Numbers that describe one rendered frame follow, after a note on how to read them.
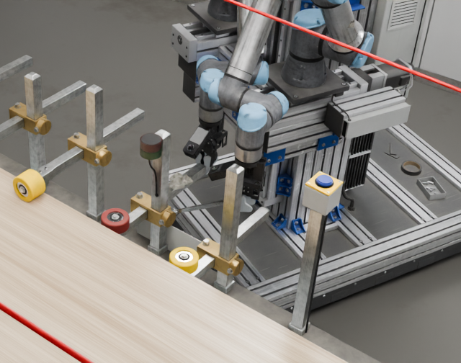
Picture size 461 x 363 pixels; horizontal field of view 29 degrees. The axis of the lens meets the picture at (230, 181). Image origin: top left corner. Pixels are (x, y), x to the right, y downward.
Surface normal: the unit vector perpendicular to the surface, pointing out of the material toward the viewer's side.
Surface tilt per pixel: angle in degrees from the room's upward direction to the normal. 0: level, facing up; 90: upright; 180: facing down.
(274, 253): 0
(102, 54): 0
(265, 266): 0
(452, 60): 90
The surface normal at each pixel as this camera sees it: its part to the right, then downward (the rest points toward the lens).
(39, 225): 0.07, -0.79
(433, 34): -0.49, 0.50
